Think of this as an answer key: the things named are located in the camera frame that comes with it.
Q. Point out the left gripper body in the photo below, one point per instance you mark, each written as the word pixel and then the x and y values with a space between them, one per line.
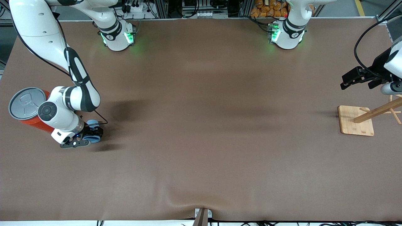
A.
pixel 378 67

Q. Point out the light blue cup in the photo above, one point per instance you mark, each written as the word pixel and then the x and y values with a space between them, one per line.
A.
pixel 92 122

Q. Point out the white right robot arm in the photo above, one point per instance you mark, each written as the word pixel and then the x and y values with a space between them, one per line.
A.
pixel 40 31

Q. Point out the wooden mug tree stand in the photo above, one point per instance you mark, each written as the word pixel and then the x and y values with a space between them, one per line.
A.
pixel 355 121

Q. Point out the orange can with grey lid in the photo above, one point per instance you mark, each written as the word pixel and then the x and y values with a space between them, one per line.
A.
pixel 25 103

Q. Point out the orange snack bag pile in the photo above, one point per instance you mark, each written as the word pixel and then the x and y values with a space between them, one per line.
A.
pixel 267 9

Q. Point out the brown table cloth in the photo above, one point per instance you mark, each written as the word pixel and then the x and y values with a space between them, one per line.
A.
pixel 201 94

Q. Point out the white power strip with plugs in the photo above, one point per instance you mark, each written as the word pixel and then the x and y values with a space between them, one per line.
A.
pixel 138 9

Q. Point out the long white socket strip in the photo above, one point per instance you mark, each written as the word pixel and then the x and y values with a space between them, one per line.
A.
pixel 204 14

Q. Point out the aluminium corner frame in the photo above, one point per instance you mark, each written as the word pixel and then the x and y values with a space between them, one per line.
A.
pixel 388 14

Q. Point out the aluminium frame post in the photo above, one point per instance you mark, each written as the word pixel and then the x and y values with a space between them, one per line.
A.
pixel 246 8
pixel 161 8

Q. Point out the brown post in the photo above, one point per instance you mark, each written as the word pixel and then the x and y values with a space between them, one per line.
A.
pixel 201 219

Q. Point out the grey metal table bracket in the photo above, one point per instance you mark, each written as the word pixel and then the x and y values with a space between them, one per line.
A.
pixel 209 214

